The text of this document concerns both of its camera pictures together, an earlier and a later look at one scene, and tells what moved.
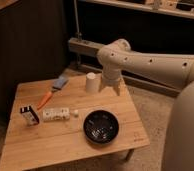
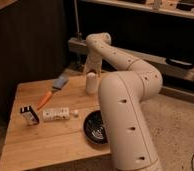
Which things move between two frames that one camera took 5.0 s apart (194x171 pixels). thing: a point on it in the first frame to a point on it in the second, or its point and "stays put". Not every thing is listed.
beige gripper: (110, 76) to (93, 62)
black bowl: (100, 126) stays put
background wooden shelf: (190, 9) stays put
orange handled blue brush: (57, 86) stays put
